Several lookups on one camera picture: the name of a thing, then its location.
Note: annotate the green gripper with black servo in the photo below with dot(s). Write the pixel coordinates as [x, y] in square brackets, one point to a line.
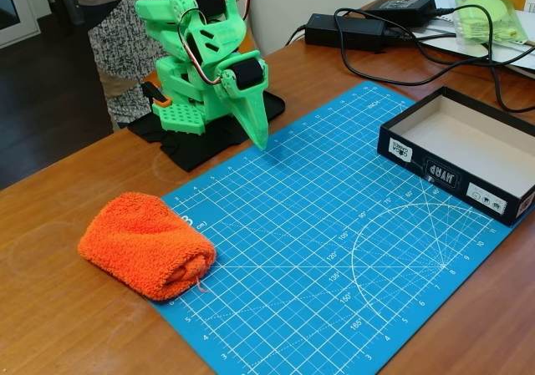
[247, 73]

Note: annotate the orange terry cloth towel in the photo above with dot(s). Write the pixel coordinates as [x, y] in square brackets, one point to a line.
[142, 245]

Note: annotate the green 3D-printed robot arm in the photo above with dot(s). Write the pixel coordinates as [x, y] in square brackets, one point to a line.
[217, 32]

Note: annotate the black and orange table clamp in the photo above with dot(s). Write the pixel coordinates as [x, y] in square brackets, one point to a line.
[160, 101]

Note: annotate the black power adapter brick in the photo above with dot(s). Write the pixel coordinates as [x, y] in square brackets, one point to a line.
[334, 28]
[401, 5]

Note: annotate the person in speckled grey clothing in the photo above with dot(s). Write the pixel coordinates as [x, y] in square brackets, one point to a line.
[125, 36]

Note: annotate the blue A3 cutting mat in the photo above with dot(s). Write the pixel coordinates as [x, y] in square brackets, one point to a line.
[292, 224]

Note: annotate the black cardboard box tray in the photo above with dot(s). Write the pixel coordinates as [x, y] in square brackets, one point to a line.
[443, 174]

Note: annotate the white framed glass door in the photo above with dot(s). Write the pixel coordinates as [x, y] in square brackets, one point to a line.
[16, 11]

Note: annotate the clear bag with green parts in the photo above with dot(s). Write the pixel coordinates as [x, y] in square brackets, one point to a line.
[501, 20]

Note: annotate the white paper sheets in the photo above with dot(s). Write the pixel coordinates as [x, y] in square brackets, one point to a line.
[518, 57]

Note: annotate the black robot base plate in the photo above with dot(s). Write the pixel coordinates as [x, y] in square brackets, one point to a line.
[188, 153]

